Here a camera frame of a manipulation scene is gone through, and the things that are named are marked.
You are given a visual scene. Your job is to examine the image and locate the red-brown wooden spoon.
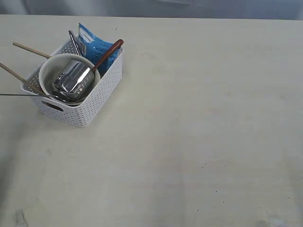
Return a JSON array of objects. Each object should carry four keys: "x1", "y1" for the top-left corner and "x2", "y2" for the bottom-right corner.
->
[{"x1": 91, "y1": 39, "x2": 124, "y2": 72}]

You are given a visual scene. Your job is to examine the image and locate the white perforated plastic basket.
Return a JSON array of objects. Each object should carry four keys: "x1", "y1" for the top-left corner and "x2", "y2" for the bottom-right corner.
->
[{"x1": 20, "y1": 41, "x2": 124, "y2": 128}]

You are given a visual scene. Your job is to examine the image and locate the lower wooden chopstick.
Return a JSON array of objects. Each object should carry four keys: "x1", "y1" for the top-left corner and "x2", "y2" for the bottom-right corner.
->
[{"x1": 0, "y1": 63, "x2": 45, "y2": 96}]

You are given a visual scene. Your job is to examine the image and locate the shiny steel cup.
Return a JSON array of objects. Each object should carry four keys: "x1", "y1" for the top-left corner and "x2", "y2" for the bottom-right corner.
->
[{"x1": 53, "y1": 60, "x2": 95, "y2": 102}]

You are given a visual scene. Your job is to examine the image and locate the white curtain backdrop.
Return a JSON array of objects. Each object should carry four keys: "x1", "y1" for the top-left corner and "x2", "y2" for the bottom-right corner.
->
[{"x1": 0, "y1": 0, "x2": 303, "y2": 20}]

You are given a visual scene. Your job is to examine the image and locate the blue snack packet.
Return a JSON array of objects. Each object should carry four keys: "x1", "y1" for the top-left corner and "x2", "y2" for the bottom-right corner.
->
[{"x1": 78, "y1": 23, "x2": 118, "y2": 75}]

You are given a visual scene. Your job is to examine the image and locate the steel spoon long handle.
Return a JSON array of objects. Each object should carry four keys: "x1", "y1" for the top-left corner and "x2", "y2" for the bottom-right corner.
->
[{"x1": 0, "y1": 93, "x2": 67, "y2": 103}]

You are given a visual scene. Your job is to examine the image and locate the wooden chopstick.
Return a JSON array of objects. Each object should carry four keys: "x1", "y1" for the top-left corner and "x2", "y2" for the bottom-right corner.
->
[
  {"x1": 12, "y1": 42, "x2": 51, "y2": 59},
  {"x1": 0, "y1": 63, "x2": 45, "y2": 96}
]

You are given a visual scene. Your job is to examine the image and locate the upper wooden chopstick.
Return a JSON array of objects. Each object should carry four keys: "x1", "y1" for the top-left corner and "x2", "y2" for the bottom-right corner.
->
[{"x1": 12, "y1": 42, "x2": 51, "y2": 59}]

